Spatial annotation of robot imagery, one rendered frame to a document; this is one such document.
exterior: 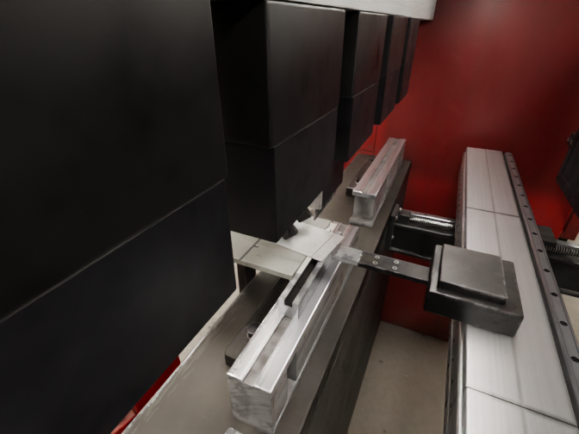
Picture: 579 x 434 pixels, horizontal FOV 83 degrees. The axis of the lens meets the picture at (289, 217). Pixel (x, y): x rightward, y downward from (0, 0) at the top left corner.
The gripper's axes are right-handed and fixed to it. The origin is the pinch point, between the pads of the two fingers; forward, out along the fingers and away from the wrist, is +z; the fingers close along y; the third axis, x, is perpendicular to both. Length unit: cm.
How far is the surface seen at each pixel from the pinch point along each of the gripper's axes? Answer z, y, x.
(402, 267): 14.6, -1.4, -12.8
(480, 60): 2, 84, -33
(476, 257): 18.3, 1.3, -21.9
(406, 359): 97, 66, 45
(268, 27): -16.0, -25.8, -26.3
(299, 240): 3.6, -1.1, 0.8
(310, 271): 7.3, -6.8, -1.8
